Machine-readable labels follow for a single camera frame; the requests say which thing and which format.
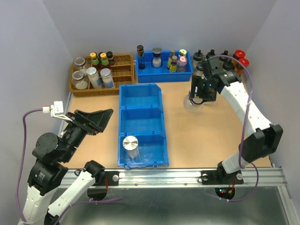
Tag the blue three-compartment plastic bin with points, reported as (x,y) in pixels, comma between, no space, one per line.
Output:
(141,115)

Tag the black-cap dispenser bottle back left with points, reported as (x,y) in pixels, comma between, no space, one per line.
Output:
(197,57)

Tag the round glass jar in basket front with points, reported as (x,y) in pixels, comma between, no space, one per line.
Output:
(79,80)

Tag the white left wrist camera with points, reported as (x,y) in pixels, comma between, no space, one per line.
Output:
(57,107)

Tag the clear acrylic bottle rack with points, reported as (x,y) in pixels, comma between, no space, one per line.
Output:
(222,60)

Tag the black-cap dispenser bottle front right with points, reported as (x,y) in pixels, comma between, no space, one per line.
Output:
(228,65)

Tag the black-cap dispenser bottle back middle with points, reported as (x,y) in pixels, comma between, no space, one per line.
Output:
(210,54)

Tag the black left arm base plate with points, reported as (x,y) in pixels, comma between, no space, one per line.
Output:
(107,178)

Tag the red-lid sauce jar back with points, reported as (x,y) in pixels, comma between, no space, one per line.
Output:
(238,54)

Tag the tall silver-lid salt jar left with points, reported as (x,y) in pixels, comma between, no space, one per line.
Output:
(94,78)

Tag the brown wicker basket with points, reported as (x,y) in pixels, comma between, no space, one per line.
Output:
(122,74)

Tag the round open-top glass jar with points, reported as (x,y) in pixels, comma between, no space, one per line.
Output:
(194,105)

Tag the dark-cap brown sauce bottle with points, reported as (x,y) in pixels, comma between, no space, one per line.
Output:
(110,58)

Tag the silver-top salt shaker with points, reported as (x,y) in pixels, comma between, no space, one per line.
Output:
(156,62)

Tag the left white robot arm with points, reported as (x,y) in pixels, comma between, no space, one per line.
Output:
(51,152)

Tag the yellow-label bottle back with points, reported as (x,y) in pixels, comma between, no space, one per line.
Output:
(171,54)

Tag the blue plastic tray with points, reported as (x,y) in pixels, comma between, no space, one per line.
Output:
(162,74)

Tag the yellow-cap green-label sauce bottle right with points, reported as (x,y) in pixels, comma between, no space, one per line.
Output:
(104,61)

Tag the round glass jar in basket back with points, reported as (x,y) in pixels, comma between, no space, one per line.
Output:
(81,64)

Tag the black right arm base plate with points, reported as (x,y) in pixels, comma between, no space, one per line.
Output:
(220,177)

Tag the tall silver-lid salt jar right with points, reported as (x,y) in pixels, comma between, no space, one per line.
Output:
(107,78)

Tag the tall silver-lid salt jar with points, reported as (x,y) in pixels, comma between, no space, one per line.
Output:
(94,78)
(107,78)

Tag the black-cap dispenser bottle front left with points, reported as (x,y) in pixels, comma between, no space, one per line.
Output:
(199,69)

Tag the red-lid sauce jar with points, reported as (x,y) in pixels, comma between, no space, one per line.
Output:
(239,69)
(238,54)

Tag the red-lid sauce jar front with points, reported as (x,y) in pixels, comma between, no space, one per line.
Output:
(239,69)

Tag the green-lid jar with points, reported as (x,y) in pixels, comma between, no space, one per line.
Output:
(182,53)

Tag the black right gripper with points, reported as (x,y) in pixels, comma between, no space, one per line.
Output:
(196,81)

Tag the yellow-cap green-label sauce bottle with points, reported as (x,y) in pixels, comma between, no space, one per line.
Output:
(104,61)
(94,60)

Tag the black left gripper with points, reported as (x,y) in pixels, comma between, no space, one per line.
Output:
(97,120)

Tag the round glass jar in basket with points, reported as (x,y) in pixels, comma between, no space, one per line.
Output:
(81,64)
(79,80)

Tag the yellow-cap green-label sauce bottle left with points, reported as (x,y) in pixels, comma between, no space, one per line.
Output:
(94,60)

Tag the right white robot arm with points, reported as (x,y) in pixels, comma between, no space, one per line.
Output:
(260,138)

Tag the tall silver-lid glass jar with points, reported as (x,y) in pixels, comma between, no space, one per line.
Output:
(131,145)

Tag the aluminium table edge rail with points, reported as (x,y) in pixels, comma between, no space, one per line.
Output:
(190,178)

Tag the tall black-cap grinder bottle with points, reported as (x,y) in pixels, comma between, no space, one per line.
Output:
(141,59)

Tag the yellow-label bottle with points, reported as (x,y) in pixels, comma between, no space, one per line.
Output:
(171,54)
(173,64)

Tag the pink-lid jar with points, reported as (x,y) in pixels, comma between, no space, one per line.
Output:
(181,64)

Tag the yellow-label bottle front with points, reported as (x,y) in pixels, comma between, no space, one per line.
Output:
(173,64)

